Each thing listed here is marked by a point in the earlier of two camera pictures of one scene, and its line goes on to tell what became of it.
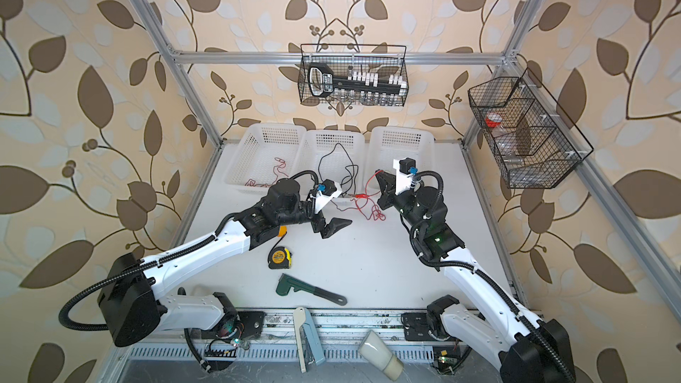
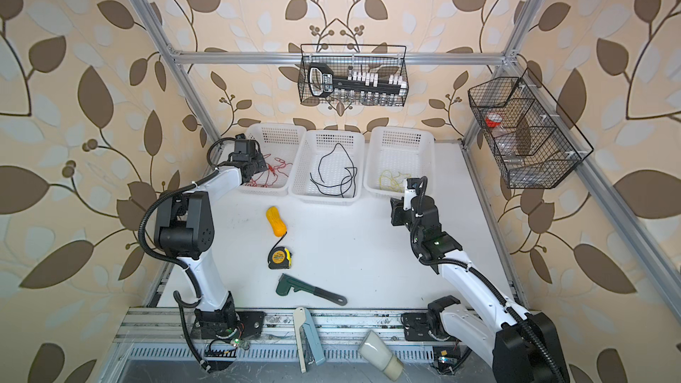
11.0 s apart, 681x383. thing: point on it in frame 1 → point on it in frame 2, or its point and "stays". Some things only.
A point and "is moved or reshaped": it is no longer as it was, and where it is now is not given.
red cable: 360,195 is moved or reshaped
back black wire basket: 353,74 stays
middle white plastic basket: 335,155 stays
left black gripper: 319,223 → 258,157
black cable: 332,152 stays
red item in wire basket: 490,123 stays
